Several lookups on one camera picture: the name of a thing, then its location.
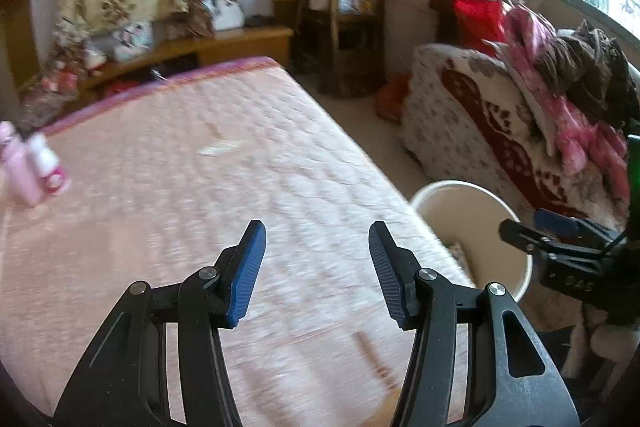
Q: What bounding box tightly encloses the white trash bucket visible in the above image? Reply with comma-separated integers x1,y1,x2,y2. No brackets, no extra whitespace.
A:
410,180,533,301

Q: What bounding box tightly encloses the pink quilted mattress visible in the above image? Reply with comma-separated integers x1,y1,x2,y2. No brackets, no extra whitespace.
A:
1,60,466,426

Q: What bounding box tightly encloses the pink clothes pile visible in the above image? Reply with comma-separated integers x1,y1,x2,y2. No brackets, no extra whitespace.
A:
494,5,639,202

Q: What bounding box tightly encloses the floral covered sofa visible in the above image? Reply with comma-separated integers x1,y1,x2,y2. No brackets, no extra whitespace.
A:
402,43,627,331

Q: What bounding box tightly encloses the red bag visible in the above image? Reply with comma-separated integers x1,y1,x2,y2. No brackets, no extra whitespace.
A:
454,0,504,56

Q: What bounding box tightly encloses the wooden low cabinet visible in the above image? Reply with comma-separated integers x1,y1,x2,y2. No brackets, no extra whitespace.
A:
78,26,294,93

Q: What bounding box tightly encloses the white pill bottle pink label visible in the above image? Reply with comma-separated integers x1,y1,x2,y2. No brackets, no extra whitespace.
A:
26,132,70,195

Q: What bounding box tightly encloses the pink thermos bottle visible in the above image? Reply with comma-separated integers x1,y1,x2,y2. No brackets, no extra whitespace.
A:
1,121,43,207

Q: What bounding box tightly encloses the large wedding photo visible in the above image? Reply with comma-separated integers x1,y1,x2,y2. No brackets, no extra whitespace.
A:
203,0,245,32

